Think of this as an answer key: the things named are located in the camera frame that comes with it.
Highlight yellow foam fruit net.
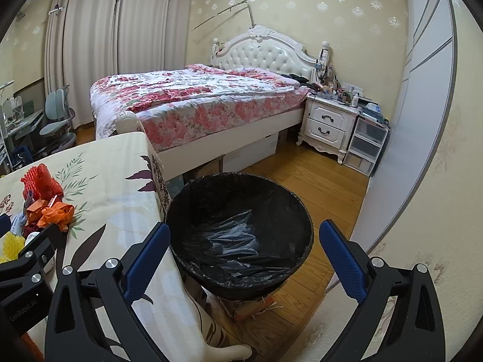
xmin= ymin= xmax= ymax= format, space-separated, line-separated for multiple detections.
xmin=0 ymin=231 xmax=25 ymax=263

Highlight red foam fruit net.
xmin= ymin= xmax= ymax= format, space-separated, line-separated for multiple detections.
xmin=21 ymin=164 xmax=64 ymax=201

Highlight orange plastic bag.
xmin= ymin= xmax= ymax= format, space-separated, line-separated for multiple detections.
xmin=37 ymin=202 xmax=75 ymax=232

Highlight orange paper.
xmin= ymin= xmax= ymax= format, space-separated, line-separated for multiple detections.
xmin=26 ymin=198 xmax=48 ymax=224

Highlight black lined trash bin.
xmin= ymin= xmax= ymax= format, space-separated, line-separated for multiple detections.
xmin=165 ymin=173 xmax=314 ymax=301

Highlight grey study desk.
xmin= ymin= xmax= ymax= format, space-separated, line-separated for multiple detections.
xmin=1 ymin=110 xmax=45 ymax=150

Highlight floral leaf bedsheet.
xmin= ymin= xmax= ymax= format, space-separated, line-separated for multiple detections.
xmin=1 ymin=132 xmax=251 ymax=361

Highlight grey ergonomic desk chair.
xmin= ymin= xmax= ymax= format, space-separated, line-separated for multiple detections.
xmin=37 ymin=85 xmax=77 ymax=158

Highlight white round bedpost knob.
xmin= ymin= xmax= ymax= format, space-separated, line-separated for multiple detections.
xmin=115 ymin=111 xmax=145 ymax=134

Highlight plastic drawer storage unit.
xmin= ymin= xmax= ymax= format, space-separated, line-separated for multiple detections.
xmin=343 ymin=114 xmax=390 ymax=177

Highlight pink floral quilt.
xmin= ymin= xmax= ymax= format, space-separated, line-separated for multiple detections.
xmin=90 ymin=64 xmax=309 ymax=152

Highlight beige pleated curtains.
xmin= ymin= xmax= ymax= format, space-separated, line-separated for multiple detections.
xmin=44 ymin=0 xmax=192 ymax=127

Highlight white two-drawer nightstand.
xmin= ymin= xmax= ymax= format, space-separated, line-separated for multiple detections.
xmin=296 ymin=94 xmax=360 ymax=164

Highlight white cardboard box under bed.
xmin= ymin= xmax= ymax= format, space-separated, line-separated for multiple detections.
xmin=223 ymin=133 xmax=278 ymax=173

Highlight white tufted double bed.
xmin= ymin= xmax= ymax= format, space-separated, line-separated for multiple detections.
xmin=90 ymin=25 xmax=317 ymax=180

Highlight metal mosquito net pole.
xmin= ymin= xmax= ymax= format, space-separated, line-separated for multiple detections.
xmin=191 ymin=0 xmax=258 ymax=32

